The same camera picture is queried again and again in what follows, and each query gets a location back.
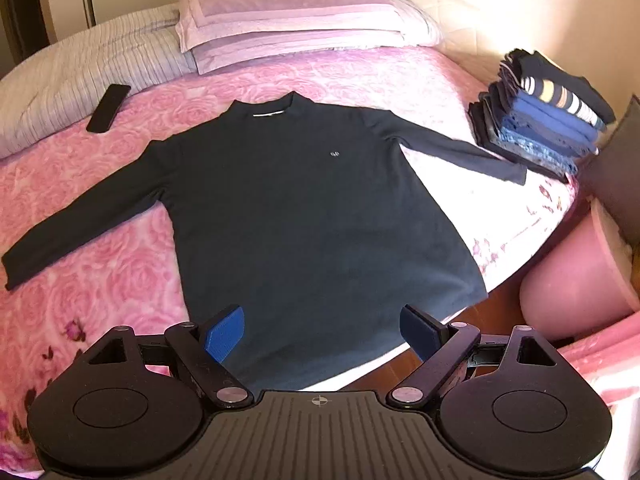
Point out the pink plastic bin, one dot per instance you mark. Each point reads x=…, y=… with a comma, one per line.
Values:
x=565, y=280

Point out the dark long-sleeved sweater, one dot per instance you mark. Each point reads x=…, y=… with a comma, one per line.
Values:
x=300, y=210

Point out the white striped pillow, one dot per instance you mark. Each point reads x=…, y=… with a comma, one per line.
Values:
x=415, y=17

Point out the black phone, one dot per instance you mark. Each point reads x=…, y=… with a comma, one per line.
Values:
x=108, y=109

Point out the pink floral blanket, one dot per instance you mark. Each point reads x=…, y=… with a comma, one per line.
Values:
x=100, y=260

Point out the grey striped quilt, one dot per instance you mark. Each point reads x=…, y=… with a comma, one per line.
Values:
x=75, y=70

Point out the pink pillow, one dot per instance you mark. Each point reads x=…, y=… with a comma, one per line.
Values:
x=300, y=52
x=280, y=0

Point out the stack of folded clothes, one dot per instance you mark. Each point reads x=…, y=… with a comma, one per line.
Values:
x=542, y=120

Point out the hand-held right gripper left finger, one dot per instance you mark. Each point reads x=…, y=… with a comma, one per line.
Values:
x=226, y=334

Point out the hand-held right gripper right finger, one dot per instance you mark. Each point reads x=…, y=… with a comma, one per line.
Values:
x=417, y=332

